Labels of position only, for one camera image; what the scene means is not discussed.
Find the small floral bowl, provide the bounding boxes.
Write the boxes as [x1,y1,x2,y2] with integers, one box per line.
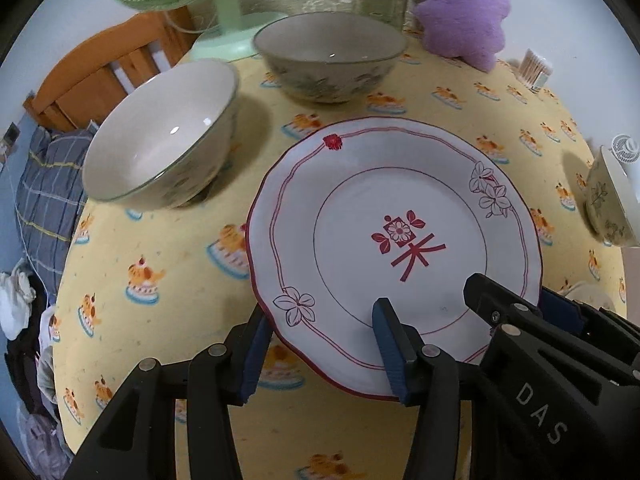
[585,146,639,247]

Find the white plate red pattern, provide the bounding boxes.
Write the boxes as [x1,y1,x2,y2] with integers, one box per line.
[246,116,542,399]

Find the large floral bowl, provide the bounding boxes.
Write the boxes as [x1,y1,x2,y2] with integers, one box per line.
[82,60,240,212]
[253,12,408,104]

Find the large floral bowl back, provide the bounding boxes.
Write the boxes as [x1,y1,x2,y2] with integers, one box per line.
[253,12,408,104]

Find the scalloped yellow-flower plate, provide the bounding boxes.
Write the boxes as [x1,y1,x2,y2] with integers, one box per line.
[559,281,616,312]

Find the yellow cake-print tablecloth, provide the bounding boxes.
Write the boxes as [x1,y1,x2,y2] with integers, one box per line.
[54,39,627,479]

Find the white floor fan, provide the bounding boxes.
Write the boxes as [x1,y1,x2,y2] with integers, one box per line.
[611,134,640,197]

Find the pile of clothes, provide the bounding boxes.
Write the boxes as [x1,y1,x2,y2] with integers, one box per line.
[3,266,73,479]

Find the cotton swab container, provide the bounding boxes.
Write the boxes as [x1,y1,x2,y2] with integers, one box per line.
[516,49,553,93]

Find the grey plaid pillow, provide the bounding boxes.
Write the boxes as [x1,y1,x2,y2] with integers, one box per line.
[15,127,94,304]

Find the wooden bed headboard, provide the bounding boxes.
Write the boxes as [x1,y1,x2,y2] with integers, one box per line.
[23,6,195,132]

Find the purple plush toy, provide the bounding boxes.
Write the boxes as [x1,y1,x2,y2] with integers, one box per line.
[413,0,511,73]

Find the wall power outlet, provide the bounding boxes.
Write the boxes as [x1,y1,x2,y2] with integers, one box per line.
[2,122,20,150]

